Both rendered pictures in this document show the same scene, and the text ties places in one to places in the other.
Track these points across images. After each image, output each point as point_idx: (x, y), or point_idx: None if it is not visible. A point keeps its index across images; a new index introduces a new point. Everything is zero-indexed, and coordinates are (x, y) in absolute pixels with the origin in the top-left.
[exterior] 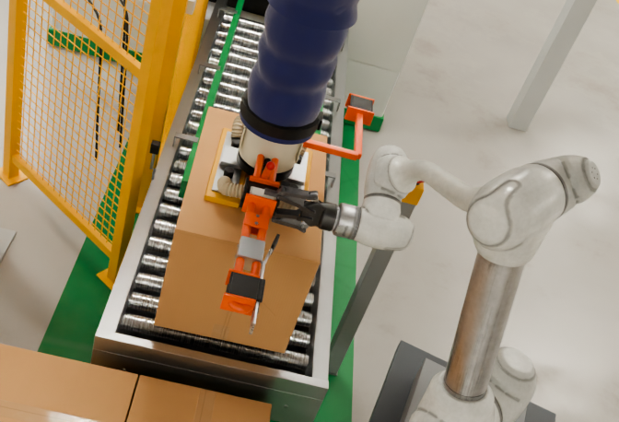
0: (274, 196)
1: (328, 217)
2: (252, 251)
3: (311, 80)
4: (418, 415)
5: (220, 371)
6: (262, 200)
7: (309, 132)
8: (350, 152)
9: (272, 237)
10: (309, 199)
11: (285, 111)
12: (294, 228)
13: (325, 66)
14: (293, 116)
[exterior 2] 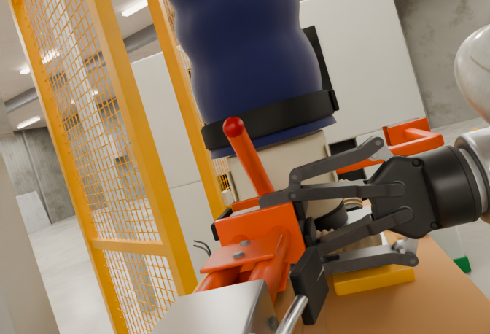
0: (286, 200)
1: (445, 171)
2: (205, 321)
3: None
4: None
5: None
6: (257, 215)
7: (316, 103)
8: (421, 139)
9: (354, 328)
10: (367, 155)
11: (246, 74)
12: (399, 294)
13: None
14: (266, 77)
